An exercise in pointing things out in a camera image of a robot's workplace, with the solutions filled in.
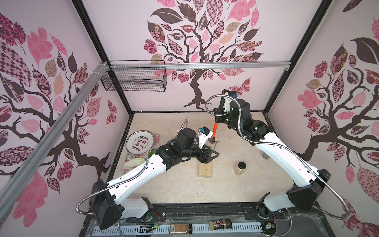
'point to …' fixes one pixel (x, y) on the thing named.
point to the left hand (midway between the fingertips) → (214, 154)
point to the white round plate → (139, 142)
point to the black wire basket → (135, 75)
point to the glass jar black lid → (240, 168)
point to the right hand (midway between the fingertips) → (215, 107)
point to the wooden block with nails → (205, 170)
